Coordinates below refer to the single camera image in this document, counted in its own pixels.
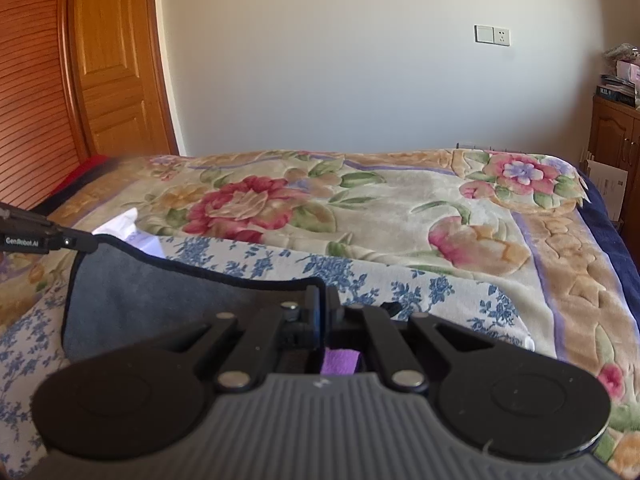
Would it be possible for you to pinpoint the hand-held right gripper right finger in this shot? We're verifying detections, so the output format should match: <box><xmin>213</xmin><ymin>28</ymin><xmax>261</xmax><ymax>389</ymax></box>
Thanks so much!
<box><xmin>325</xmin><ymin>286</ymin><xmax>501</xmax><ymax>393</ymax></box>

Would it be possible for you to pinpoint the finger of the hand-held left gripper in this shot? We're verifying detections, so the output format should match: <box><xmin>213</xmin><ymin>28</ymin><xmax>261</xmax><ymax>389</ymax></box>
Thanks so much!
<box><xmin>47</xmin><ymin>221</ymin><xmax>102</xmax><ymax>254</ymax></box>

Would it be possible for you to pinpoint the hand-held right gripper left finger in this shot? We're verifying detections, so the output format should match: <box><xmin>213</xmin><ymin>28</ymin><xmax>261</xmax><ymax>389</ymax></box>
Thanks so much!
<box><xmin>172</xmin><ymin>286</ymin><xmax>321</xmax><ymax>393</ymax></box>

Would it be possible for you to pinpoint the grey-blue towel with dark edge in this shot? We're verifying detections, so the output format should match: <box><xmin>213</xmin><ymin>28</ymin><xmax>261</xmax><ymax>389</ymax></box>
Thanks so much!
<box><xmin>62</xmin><ymin>232</ymin><xmax>326</xmax><ymax>361</ymax></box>

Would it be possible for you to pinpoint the purple cloth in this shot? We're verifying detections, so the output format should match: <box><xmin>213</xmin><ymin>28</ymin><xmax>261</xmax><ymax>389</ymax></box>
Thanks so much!
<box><xmin>320</xmin><ymin>346</ymin><xmax>362</xmax><ymax>377</ymax></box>

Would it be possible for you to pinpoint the white crumpled paper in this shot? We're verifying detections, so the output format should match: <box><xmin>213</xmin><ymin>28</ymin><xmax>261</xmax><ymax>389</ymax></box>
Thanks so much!
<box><xmin>94</xmin><ymin>207</ymin><xmax>163</xmax><ymax>259</ymax></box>

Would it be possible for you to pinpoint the white sheet with blue flowers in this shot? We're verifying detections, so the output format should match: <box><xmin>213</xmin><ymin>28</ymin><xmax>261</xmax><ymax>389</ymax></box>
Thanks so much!
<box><xmin>0</xmin><ymin>232</ymin><xmax>538</xmax><ymax>480</ymax></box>

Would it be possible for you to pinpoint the red cloth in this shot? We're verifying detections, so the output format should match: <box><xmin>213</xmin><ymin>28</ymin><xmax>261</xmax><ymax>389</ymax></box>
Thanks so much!
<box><xmin>49</xmin><ymin>154</ymin><xmax>118</xmax><ymax>202</ymax></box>

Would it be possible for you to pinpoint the floral plush blanket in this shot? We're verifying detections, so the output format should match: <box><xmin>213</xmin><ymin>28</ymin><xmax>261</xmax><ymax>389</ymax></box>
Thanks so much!
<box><xmin>0</xmin><ymin>147</ymin><xmax>640</xmax><ymax>480</ymax></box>

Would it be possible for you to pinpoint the louvered wooden wardrobe door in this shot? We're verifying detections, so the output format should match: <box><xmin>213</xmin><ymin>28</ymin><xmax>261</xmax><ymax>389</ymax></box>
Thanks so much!
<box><xmin>0</xmin><ymin>0</ymin><xmax>92</xmax><ymax>211</ymax></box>

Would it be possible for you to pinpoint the wooden panel door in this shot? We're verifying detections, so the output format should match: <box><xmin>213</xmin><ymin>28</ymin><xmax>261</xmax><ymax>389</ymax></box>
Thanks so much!
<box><xmin>66</xmin><ymin>0</ymin><xmax>182</xmax><ymax>160</ymax></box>

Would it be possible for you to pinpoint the wooden cabinet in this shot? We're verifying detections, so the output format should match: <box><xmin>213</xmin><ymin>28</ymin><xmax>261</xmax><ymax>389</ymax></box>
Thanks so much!
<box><xmin>586</xmin><ymin>94</ymin><xmax>640</xmax><ymax>228</ymax></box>

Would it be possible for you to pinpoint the stack of books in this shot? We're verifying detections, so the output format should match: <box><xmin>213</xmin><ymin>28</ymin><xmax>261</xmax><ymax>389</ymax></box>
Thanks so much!
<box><xmin>594</xmin><ymin>74</ymin><xmax>640</xmax><ymax>109</ymax></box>

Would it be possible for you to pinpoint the pink box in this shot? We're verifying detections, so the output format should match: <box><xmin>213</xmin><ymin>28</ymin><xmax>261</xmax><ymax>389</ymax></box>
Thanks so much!
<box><xmin>615</xmin><ymin>59</ymin><xmax>640</xmax><ymax>84</ymax></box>

